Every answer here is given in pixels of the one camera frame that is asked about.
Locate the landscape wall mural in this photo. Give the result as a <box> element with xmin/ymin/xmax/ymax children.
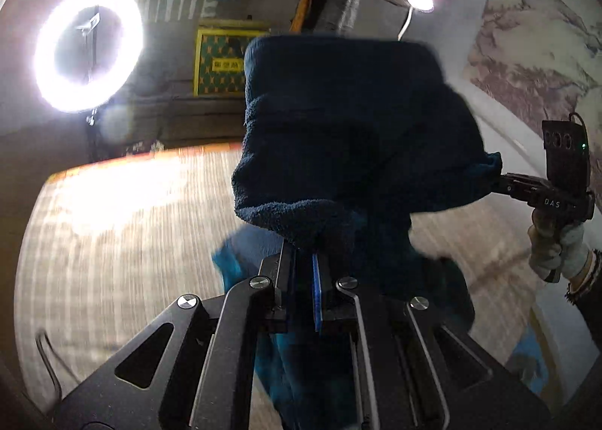
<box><xmin>462</xmin><ymin>0</ymin><xmax>602</xmax><ymax>140</ymax></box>

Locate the white clip lamp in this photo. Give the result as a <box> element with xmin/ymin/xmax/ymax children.
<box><xmin>397</xmin><ymin>0</ymin><xmax>435</xmax><ymax>41</ymax></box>

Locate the white gloved right hand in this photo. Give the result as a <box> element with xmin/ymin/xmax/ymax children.
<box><xmin>528</xmin><ymin>209</ymin><xmax>593</xmax><ymax>284</ymax></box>

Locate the bright ring light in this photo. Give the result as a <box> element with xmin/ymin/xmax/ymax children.
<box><xmin>33</xmin><ymin>0</ymin><xmax>144</xmax><ymax>113</ymax></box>

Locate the beige checked bed blanket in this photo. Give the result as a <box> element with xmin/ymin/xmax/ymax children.
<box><xmin>15</xmin><ymin>145</ymin><xmax>550</xmax><ymax>429</ymax></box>

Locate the teal plaid fleece jacket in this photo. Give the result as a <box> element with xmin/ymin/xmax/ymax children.
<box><xmin>211</xmin><ymin>33</ymin><xmax>503</xmax><ymax>430</ymax></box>

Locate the yellow green storage box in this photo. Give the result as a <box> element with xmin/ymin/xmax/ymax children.
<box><xmin>193</xmin><ymin>18</ymin><xmax>271</xmax><ymax>97</ymax></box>

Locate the black sleeved right forearm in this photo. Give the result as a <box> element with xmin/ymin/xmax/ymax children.
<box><xmin>565</xmin><ymin>249</ymin><xmax>602</xmax><ymax>349</ymax></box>

